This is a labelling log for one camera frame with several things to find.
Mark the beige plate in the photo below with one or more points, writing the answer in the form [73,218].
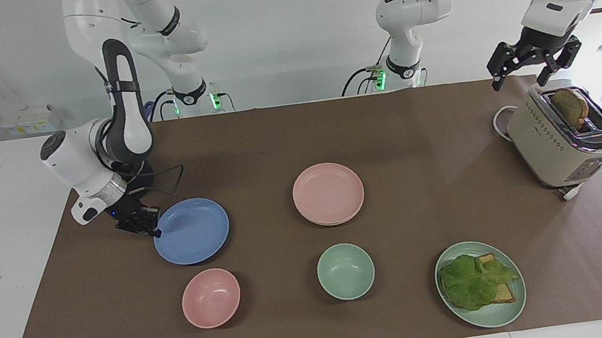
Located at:
[335,223]

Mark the blue plate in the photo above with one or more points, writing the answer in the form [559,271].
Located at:
[193,231]

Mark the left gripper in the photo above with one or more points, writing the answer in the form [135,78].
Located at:
[545,39]

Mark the beige toaster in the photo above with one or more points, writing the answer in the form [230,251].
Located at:
[554,150]

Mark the green lettuce leaf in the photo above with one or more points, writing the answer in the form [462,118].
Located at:
[474,281]

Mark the toast slice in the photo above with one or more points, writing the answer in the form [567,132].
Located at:
[504,293]

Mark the dark bread slice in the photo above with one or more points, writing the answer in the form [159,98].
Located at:
[571,107]

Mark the pink bowl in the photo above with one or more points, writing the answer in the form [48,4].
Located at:
[211,298]

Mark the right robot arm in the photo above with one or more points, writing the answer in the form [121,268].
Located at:
[84,23]

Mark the pink plate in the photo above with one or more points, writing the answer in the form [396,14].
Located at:
[328,191]

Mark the green plate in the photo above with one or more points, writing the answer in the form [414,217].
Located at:
[495,315]

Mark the green bowl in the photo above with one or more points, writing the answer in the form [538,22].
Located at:
[346,271]

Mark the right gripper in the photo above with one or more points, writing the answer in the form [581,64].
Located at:
[130,205]

